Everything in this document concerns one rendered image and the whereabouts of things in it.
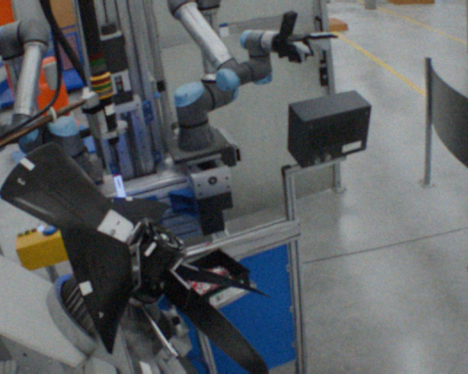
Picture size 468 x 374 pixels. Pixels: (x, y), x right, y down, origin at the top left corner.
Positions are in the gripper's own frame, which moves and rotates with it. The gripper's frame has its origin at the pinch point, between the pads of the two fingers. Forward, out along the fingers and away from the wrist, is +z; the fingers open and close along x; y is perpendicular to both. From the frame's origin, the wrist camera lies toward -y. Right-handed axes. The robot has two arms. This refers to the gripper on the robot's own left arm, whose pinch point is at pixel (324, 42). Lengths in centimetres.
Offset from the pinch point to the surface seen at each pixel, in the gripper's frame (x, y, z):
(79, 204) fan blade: 87, 2, 2
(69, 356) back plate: 109, 20, 18
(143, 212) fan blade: 71, 18, -6
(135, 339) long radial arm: 96, 21, 24
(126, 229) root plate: 82, 10, 8
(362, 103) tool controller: -7.3, 23.6, 5.2
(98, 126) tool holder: 78, -12, 5
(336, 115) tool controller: 3.8, 23.3, 2.4
